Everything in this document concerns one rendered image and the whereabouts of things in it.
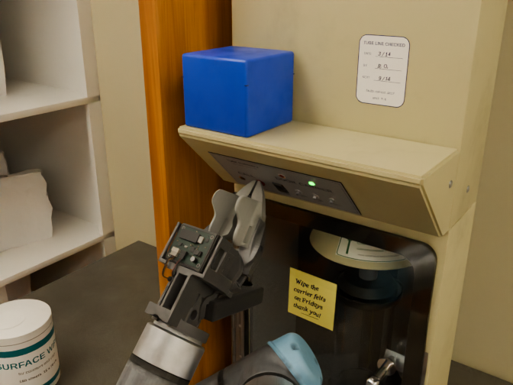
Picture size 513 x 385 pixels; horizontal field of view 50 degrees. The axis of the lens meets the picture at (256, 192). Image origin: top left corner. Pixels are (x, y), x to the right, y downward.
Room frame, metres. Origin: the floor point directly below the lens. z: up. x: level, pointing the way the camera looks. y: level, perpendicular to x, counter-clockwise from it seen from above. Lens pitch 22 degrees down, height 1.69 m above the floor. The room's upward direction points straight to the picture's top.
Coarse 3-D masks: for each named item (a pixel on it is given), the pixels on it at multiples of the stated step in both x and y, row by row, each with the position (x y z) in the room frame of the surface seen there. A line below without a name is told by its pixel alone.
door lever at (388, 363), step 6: (384, 360) 0.60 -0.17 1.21; (390, 360) 0.60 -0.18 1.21; (378, 366) 0.61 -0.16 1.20; (384, 366) 0.59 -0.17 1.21; (390, 366) 0.60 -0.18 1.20; (378, 372) 0.58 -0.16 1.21; (384, 372) 0.58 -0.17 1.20; (390, 372) 0.60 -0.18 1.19; (372, 378) 0.57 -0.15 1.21; (378, 378) 0.57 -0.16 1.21; (366, 384) 0.56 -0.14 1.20; (372, 384) 0.56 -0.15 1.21; (378, 384) 0.56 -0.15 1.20
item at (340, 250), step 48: (288, 240) 0.70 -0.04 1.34; (336, 240) 0.65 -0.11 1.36; (384, 240) 0.61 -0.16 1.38; (288, 288) 0.70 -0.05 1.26; (384, 288) 0.61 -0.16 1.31; (432, 288) 0.58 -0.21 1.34; (336, 336) 0.65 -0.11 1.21; (384, 336) 0.61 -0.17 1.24; (336, 384) 0.64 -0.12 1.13; (384, 384) 0.60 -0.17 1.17
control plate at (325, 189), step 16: (224, 160) 0.67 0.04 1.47; (240, 160) 0.65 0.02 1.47; (256, 176) 0.67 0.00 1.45; (272, 176) 0.64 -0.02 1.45; (288, 176) 0.62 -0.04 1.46; (304, 176) 0.60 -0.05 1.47; (304, 192) 0.64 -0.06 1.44; (320, 192) 0.61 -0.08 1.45; (336, 192) 0.59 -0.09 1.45; (336, 208) 0.63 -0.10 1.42; (352, 208) 0.61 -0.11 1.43
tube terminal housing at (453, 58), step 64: (256, 0) 0.74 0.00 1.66; (320, 0) 0.69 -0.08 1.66; (384, 0) 0.64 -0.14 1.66; (448, 0) 0.60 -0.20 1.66; (320, 64) 0.69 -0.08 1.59; (448, 64) 0.60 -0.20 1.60; (384, 128) 0.63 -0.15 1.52; (448, 128) 0.59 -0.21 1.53; (448, 256) 0.59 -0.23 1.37; (448, 320) 0.63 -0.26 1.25
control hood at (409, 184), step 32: (192, 128) 0.67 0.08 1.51; (288, 128) 0.67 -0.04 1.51; (320, 128) 0.67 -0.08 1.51; (256, 160) 0.62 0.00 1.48; (288, 160) 0.58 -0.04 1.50; (320, 160) 0.55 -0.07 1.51; (352, 160) 0.54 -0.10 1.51; (384, 160) 0.54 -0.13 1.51; (416, 160) 0.54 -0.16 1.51; (448, 160) 0.55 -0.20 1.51; (352, 192) 0.57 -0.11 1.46; (384, 192) 0.53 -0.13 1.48; (416, 192) 0.50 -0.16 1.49; (448, 192) 0.56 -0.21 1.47; (416, 224) 0.56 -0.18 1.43; (448, 224) 0.58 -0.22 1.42
